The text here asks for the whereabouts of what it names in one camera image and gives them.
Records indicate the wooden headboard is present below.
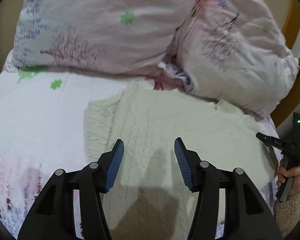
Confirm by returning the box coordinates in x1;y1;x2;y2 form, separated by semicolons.
271;0;300;128

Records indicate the left floral pink pillow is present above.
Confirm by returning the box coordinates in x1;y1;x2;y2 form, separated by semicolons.
13;0;196;75

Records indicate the person's right hand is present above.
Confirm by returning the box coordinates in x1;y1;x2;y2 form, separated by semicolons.
276;158;300;197

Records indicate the floral pink pillow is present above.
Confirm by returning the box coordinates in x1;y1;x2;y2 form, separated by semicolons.
158;0;296;116
13;0;196;75

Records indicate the floral pink bed sheet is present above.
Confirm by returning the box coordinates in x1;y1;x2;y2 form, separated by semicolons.
0;57;280;239

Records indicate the right floral pink pillow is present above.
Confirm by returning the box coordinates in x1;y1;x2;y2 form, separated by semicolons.
158;0;296;116

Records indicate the cream cable knit sweater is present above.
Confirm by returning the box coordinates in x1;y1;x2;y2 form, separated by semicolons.
84;82;277;239

